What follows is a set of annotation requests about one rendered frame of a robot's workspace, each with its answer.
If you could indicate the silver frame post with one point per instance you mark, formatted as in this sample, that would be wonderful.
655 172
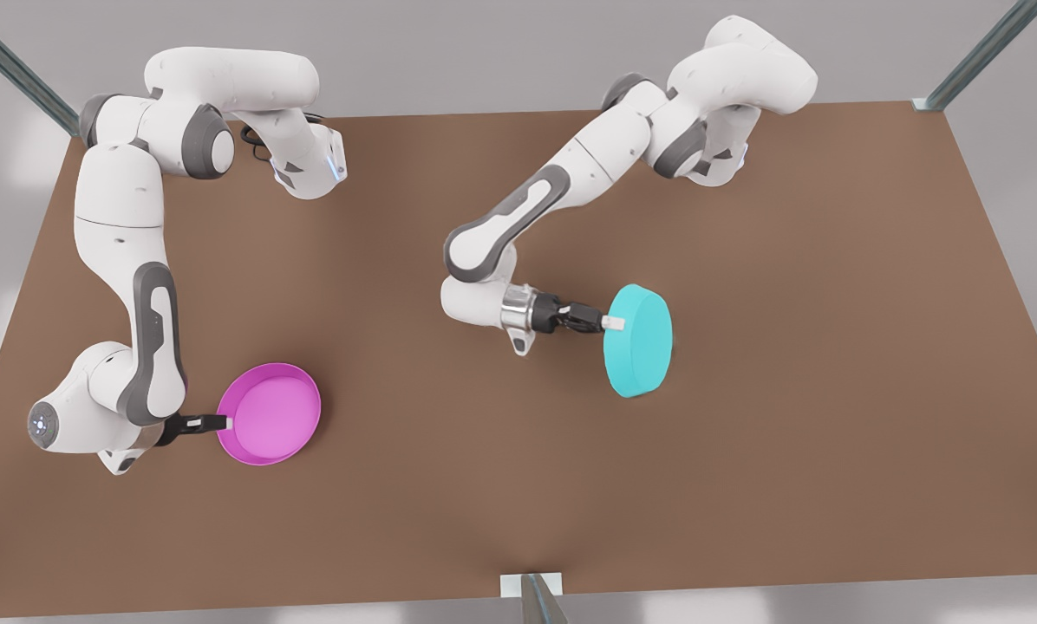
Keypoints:
978 56
16 69
533 598

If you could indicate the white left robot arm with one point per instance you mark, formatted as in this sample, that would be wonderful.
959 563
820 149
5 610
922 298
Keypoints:
570 173

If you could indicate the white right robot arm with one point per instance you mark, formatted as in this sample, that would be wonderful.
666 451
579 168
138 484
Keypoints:
120 217

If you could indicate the blue plate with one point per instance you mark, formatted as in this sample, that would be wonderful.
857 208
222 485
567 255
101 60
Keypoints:
640 341

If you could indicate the pink plate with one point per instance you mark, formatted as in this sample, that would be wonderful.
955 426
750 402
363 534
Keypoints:
271 414

